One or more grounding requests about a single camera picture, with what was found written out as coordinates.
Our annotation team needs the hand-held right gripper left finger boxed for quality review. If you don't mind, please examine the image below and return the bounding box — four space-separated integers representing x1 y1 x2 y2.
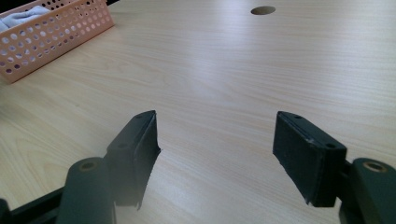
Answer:
104 110 162 210

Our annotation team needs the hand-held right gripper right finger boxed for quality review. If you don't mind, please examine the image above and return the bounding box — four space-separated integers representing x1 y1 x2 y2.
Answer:
273 110 347 208

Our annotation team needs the pink perforated plastic basket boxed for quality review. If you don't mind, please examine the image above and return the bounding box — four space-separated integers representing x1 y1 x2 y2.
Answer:
0 0 116 84

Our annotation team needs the white printed blanket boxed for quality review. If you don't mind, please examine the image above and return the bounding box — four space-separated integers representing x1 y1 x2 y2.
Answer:
0 5 51 33

